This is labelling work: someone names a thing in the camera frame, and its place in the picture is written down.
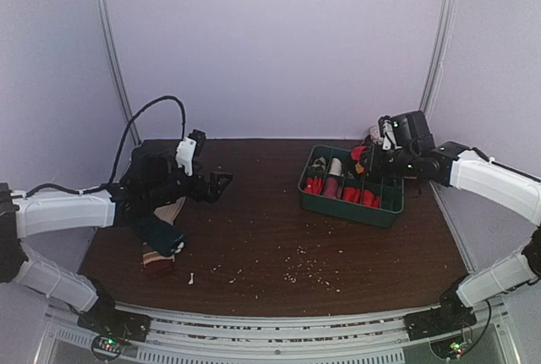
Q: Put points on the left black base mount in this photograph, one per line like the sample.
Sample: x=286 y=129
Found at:
x=115 y=332

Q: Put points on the dark teal sock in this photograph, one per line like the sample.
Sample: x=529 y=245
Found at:
x=163 y=237

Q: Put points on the red zigzag rolled sock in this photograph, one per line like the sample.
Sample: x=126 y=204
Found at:
x=313 y=185

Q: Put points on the cream rolled sock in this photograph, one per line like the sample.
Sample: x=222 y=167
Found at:
x=335 y=167

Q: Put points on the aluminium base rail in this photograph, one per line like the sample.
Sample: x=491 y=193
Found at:
x=185 y=337

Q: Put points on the maroon rolled sock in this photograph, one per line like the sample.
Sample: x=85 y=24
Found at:
x=330 y=188

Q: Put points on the right aluminium frame post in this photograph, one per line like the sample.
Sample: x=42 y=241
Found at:
x=435 y=70

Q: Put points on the red and beige sock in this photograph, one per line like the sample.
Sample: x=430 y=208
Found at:
x=370 y=199

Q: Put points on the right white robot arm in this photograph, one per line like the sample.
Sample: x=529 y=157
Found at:
x=492 y=209

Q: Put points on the black argyle sock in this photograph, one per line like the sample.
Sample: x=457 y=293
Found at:
x=359 y=157

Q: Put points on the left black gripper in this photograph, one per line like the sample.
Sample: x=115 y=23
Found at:
x=212 y=192

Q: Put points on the pink patterned bowl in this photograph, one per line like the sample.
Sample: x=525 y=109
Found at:
x=375 y=134

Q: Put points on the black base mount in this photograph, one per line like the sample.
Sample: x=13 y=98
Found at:
x=115 y=332
x=448 y=329

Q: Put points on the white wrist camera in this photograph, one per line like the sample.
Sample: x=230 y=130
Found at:
x=185 y=153
x=387 y=133

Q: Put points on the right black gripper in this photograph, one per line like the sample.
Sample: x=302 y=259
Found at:
x=376 y=163

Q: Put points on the green divided organizer tray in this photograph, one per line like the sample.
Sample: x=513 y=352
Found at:
x=391 y=191

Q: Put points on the black beige patterned rolled sock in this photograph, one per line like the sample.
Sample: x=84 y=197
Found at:
x=319 y=164

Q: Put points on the red rolled sock in tray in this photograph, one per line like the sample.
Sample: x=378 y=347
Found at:
x=351 y=195

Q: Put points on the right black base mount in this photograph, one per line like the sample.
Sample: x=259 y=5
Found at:
x=448 y=329

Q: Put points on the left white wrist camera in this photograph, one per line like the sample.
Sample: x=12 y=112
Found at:
x=185 y=153

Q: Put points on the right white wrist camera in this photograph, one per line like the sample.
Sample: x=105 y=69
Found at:
x=387 y=133

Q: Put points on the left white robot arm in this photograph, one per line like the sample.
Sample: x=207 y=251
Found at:
x=160 y=172

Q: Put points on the left aluminium frame post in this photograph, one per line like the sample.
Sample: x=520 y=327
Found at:
x=113 y=60

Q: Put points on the aluminium frame post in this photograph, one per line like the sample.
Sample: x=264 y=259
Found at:
x=435 y=70
x=113 y=60

